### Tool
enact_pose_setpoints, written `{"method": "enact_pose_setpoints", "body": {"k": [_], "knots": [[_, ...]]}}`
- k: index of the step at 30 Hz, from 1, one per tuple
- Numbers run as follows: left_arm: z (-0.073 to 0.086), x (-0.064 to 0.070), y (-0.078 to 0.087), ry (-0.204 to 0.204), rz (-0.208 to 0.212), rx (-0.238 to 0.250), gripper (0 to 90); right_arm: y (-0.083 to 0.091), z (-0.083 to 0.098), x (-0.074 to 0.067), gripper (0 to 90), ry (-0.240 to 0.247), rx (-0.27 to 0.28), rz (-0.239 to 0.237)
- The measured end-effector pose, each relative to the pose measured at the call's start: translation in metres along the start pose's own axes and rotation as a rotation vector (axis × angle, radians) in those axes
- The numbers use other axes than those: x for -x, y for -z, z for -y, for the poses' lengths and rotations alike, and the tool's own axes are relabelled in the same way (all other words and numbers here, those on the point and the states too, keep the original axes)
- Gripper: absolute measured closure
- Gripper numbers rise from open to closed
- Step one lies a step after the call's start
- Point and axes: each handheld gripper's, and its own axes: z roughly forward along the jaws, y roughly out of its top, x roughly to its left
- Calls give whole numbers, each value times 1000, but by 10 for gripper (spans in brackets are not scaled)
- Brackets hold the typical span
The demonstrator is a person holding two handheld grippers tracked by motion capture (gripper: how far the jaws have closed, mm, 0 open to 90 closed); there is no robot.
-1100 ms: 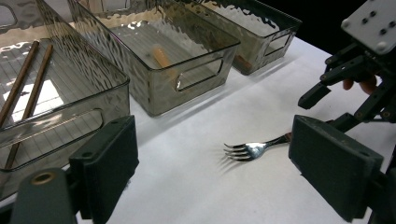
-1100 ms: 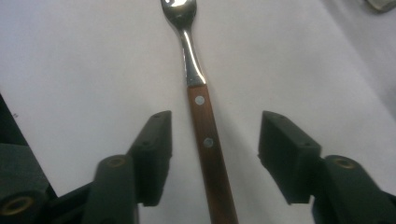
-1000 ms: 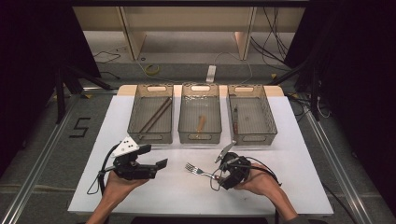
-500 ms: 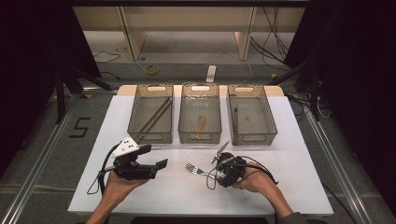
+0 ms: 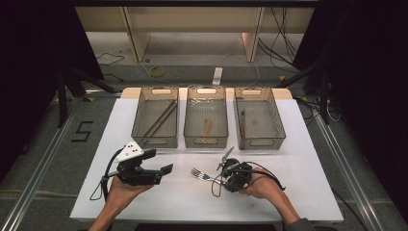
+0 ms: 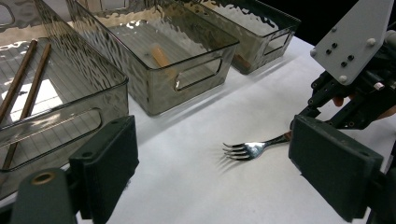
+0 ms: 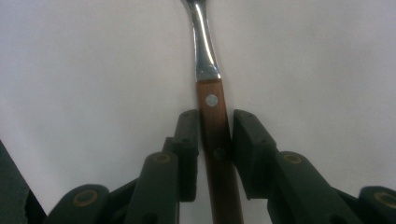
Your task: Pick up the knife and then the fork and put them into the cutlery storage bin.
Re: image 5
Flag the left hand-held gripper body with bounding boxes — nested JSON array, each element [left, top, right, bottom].
[[114, 140, 163, 187]]

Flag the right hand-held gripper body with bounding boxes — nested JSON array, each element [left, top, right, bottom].
[[216, 145, 254, 193]]

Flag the grey translucent plastic bin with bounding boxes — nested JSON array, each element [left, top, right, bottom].
[[233, 87, 287, 151], [130, 86, 180, 149], [183, 85, 230, 149]]

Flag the person's left hand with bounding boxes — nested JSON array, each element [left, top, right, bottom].
[[105, 175, 156, 207]]

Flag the person's right hand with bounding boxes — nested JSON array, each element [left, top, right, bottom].
[[239, 167, 284, 201]]

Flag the yellow tape roll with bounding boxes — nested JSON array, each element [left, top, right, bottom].
[[149, 65, 166, 79]]

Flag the black metal stand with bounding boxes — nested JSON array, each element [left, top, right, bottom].
[[55, 65, 117, 129], [274, 59, 332, 126]]

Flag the dark curtain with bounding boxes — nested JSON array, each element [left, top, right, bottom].
[[0, 0, 104, 182]]

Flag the beige wooden shelf unit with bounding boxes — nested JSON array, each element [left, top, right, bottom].
[[74, 6, 316, 64]]

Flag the right hand-held gripper black cable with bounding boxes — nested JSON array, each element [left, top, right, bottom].
[[211, 160, 287, 198]]

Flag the thin black floor cable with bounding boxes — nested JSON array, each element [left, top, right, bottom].
[[94, 52, 125, 67]]

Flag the aluminium floor rail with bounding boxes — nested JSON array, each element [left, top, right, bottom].
[[0, 90, 123, 231], [312, 110, 386, 231]]

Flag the white power cable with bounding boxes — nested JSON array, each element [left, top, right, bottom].
[[219, 52, 262, 89]]

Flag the bundle of black cables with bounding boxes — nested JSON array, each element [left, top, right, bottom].
[[256, 7, 300, 74]]

